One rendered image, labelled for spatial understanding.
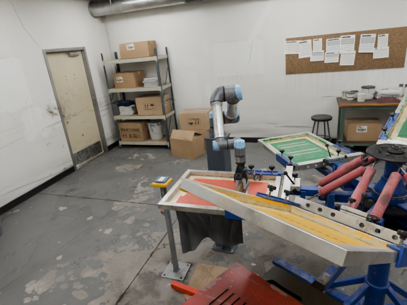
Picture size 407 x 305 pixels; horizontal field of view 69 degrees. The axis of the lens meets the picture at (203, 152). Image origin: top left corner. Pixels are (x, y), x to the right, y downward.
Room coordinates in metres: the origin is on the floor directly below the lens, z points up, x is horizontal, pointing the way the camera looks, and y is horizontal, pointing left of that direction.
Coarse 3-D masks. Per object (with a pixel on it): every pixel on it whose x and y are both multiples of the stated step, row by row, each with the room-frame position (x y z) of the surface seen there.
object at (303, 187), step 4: (300, 188) 1.72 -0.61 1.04; (304, 188) 1.71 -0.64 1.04; (308, 188) 1.70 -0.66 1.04; (312, 188) 1.70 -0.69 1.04; (316, 188) 1.69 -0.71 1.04; (296, 192) 1.72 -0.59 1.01; (308, 192) 1.69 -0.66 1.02; (312, 192) 1.68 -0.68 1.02; (316, 192) 1.67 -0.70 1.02; (312, 196) 1.68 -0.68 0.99; (316, 196) 1.67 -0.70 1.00
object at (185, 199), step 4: (188, 192) 1.98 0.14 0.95; (180, 196) 1.94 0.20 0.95; (184, 196) 1.93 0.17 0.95; (188, 196) 1.92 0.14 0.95; (180, 200) 1.87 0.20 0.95; (184, 200) 1.87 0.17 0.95; (188, 200) 1.86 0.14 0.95; (192, 204) 1.81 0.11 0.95; (196, 204) 1.80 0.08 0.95; (200, 204) 1.79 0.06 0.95; (204, 204) 1.79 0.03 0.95; (208, 204) 1.78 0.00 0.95; (212, 204) 1.78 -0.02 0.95
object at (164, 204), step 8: (184, 176) 2.20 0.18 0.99; (216, 176) 2.21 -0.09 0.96; (224, 176) 2.19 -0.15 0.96; (232, 176) 2.16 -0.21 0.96; (248, 176) 2.11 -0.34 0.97; (264, 176) 2.07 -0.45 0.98; (272, 176) 2.05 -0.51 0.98; (280, 176) 2.02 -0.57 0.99; (176, 184) 2.07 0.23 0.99; (280, 184) 1.96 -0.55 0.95; (168, 192) 1.94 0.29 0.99; (176, 192) 2.00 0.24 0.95; (160, 200) 1.84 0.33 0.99; (168, 200) 1.87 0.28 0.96; (160, 208) 1.78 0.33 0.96; (168, 208) 1.76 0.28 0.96; (176, 208) 1.74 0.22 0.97; (184, 208) 1.72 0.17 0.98; (192, 208) 1.70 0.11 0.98; (200, 208) 1.68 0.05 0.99; (208, 208) 1.67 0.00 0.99; (216, 208) 1.66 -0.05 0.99
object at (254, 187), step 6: (198, 180) 2.17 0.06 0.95; (204, 180) 2.16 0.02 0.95; (210, 180) 2.15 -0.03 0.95; (216, 180) 2.14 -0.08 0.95; (222, 180) 2.13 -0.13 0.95; (228, 180) 2.11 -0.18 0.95; (252, 186) 1.97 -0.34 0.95; (258, 186) 1.96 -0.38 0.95; (264, 186) 1.95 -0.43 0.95; (252, 192) 1.88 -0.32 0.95; (264, 192) 1.86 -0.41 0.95
